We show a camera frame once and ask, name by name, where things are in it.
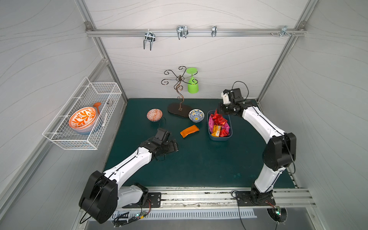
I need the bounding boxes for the blue plastic storage box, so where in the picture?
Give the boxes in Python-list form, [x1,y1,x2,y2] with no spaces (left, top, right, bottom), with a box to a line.
[207,110,233,141]

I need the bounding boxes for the red tea bag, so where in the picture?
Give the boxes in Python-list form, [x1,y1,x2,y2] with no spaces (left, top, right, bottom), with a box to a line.
[210,113,228,126]

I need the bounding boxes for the yellow tea bag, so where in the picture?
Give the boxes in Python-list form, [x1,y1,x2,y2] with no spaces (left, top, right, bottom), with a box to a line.
[211,125,221,138]

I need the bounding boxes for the large pink tea bag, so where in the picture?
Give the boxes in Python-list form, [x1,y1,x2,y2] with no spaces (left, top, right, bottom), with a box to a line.
[208,114,214,134]

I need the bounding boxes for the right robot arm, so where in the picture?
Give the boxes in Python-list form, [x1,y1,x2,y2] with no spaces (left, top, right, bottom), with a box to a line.
[217,101,297,194]

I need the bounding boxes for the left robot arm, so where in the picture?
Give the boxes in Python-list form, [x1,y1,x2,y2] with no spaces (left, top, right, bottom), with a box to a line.
[79,138,179,223]

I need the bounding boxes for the orange tea bag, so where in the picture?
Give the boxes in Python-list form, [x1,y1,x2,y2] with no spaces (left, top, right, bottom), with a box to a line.
[180,125,199,138]

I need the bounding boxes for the blue yellow patterned bowl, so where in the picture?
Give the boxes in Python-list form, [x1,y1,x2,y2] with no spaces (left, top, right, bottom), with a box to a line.
[188,109,205,123]

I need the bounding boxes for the green plastic goblet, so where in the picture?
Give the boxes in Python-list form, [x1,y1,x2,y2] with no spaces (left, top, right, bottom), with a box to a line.
[186,68,199,94]

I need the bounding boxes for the orange goblet in basket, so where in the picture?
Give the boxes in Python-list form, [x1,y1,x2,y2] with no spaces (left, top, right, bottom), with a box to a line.
[93,102,102,114]

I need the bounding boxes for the metal single hook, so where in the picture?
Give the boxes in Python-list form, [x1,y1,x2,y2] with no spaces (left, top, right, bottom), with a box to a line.
[211,25,217,37]

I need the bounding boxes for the orange white bowl in basket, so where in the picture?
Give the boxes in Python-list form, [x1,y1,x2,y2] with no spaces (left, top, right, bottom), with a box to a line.
[69,107,99,133]

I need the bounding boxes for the metal hook right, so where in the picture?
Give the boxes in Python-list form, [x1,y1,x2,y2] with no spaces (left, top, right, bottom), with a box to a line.
[270,26,293,37]

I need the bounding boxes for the metal double hook middle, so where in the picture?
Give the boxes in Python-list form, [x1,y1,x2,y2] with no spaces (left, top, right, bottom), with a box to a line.
[176,25,189,40]

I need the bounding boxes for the metal double hook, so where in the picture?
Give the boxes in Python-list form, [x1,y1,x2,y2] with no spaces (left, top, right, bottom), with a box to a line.
[143,31,156,51]
[176,25,189,40]

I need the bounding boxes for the metal double hook left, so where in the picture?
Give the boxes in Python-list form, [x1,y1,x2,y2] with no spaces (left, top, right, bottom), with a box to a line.
[143,31,156,51]

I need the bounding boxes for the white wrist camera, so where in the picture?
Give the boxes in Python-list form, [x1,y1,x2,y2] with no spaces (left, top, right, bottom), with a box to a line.
[221,88,244,105]

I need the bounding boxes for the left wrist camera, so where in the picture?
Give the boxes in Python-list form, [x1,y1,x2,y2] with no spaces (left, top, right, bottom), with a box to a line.
[154,128,171,145]

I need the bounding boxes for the copper wire cup stand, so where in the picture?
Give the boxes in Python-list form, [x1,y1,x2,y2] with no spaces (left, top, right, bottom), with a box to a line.
[161,66,193,118]

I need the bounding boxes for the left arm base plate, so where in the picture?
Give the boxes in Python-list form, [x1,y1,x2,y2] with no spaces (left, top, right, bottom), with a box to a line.
[123,192,162,209]

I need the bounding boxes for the white wire basket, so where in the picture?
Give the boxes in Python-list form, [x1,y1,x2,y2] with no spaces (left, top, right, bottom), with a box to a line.
[43,77,122,150]

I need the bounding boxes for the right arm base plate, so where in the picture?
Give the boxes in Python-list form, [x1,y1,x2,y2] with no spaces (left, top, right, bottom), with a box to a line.
[231,190,276,207]

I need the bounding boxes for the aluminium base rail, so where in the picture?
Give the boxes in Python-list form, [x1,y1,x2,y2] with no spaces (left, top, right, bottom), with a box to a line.
[80,186,317,210]

